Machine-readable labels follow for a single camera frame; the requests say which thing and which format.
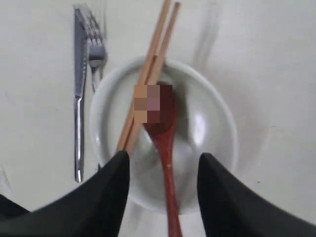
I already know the white speckled ceramic bowl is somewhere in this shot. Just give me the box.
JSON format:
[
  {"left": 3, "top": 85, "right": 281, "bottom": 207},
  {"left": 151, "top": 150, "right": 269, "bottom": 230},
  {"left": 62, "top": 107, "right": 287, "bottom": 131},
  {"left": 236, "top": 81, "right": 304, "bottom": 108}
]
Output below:
[{"left": 89, "top": 56, "right": 239, "bottom": 214}]

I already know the silver table knife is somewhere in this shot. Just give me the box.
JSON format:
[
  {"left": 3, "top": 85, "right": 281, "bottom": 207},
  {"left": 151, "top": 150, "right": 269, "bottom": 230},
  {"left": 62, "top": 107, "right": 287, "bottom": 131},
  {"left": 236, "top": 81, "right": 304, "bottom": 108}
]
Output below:
[{"left": 74, "top": 5, "right": 87, "bottom": 183}]

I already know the wooden chopstick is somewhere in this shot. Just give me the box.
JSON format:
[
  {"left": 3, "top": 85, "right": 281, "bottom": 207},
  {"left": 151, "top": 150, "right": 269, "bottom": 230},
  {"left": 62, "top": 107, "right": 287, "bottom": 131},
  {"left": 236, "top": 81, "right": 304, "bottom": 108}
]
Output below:
[
  {"left": 125, "top": 1, "right": 181, "bottom": 155},
  {"left": 117, "top": 0, "right": 171, "bottom": 151}
]

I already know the brown wooden spoon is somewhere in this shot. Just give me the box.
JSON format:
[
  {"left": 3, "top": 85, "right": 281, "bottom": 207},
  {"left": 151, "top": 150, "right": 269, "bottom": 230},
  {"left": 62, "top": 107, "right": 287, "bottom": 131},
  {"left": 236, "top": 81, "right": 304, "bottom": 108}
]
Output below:
[{"left": 144, "top": 81, "right": 182, "bottom": 237}]

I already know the silver metal fork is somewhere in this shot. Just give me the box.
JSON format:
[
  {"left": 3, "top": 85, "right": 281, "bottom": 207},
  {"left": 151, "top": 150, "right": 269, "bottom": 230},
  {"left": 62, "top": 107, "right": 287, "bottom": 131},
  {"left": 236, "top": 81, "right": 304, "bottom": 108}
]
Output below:
[{"left": 80, "top": 4, "right": 108, "bottom": 92}]

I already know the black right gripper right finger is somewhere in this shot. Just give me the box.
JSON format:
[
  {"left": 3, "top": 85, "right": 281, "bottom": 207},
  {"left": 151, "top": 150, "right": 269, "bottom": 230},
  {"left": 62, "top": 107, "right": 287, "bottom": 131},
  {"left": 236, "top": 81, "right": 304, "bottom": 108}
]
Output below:
[{"left": 198, "top": 153, "right": 316, "bottom": 237}]

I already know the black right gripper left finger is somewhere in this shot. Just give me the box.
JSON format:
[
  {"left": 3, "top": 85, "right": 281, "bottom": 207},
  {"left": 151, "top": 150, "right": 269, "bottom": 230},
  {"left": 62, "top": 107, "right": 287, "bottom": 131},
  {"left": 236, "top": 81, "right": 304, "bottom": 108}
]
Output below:
[{"left": 0, "top": 151, "right": 130, "bottom": 237}]

